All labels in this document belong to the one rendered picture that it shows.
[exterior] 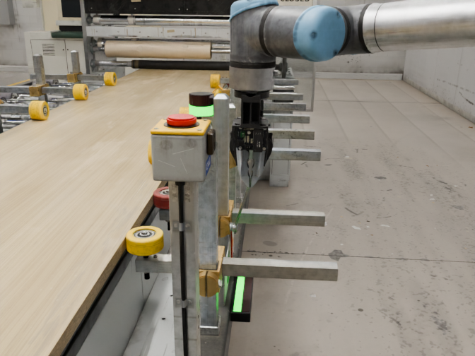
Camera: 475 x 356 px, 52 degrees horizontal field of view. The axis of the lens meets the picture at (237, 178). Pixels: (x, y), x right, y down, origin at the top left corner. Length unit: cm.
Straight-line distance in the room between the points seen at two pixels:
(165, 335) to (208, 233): 35
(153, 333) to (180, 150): 70
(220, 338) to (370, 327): 138
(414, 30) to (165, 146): 48
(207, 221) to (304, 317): 148
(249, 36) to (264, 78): 8
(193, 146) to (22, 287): 46
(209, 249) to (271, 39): 43
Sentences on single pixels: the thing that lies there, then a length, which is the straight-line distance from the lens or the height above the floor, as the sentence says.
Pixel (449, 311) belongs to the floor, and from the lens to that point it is 263.
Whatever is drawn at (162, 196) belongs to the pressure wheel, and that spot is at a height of 91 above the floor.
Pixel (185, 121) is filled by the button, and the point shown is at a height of 123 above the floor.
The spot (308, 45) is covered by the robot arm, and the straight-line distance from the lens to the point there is 85.
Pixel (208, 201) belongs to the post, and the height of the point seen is 101.
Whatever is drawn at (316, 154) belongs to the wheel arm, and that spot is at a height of 95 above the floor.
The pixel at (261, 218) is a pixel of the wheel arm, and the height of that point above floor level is 85.
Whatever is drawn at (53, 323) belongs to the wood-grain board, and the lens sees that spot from 84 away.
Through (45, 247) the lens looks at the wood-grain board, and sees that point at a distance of 108.
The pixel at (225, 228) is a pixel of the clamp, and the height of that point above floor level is 85.
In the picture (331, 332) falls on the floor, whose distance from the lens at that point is 232.
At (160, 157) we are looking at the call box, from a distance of 64.
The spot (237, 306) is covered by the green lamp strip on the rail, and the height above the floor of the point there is 70.
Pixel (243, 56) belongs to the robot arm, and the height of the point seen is 128.
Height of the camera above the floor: 137
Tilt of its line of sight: 20 degrees down
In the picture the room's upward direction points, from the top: 1 degrees clockwise
